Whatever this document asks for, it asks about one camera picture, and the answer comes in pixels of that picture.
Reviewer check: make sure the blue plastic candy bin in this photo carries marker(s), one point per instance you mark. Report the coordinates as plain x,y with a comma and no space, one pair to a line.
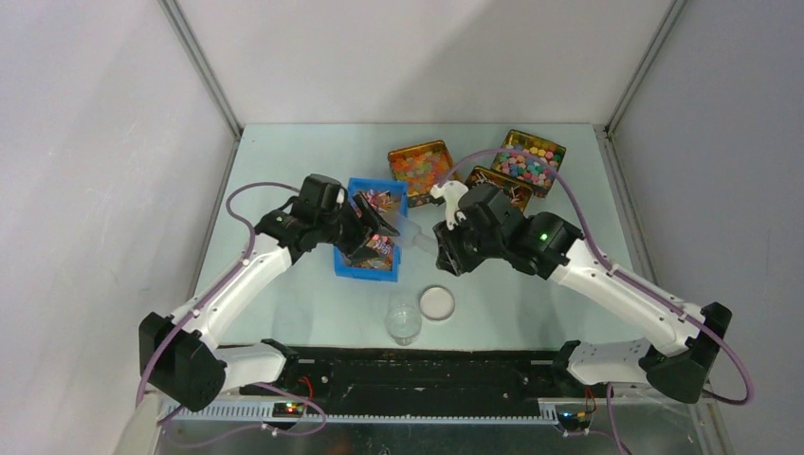
386,196

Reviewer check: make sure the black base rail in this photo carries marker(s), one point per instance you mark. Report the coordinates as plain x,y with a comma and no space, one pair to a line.
387,383

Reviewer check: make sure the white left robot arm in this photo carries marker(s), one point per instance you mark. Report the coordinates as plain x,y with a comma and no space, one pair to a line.
181,355

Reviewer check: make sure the tin of orange candies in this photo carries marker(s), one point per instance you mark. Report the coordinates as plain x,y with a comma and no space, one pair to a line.
420,166

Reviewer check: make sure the clear plastic jar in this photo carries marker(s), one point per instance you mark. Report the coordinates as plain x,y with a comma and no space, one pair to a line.
403,321

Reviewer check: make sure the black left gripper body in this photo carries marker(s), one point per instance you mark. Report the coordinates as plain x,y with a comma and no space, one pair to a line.
342,227

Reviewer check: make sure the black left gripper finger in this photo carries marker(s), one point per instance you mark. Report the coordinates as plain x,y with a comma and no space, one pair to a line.
378,251
372,219

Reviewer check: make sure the clear plastic scoop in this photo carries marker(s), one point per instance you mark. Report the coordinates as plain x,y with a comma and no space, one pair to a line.
410,234

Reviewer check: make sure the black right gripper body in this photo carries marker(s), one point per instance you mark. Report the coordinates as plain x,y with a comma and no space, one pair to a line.
465,246

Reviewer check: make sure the tin of wrapped candies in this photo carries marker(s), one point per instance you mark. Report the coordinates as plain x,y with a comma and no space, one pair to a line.
509,185

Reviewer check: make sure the white jar lid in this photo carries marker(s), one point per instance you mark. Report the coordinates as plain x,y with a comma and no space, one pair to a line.
436,303

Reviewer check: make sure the tin of pastel candies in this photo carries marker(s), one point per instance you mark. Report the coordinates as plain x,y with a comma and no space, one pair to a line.
527,158

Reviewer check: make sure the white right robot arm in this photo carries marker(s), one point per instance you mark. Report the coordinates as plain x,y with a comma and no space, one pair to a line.
679,341

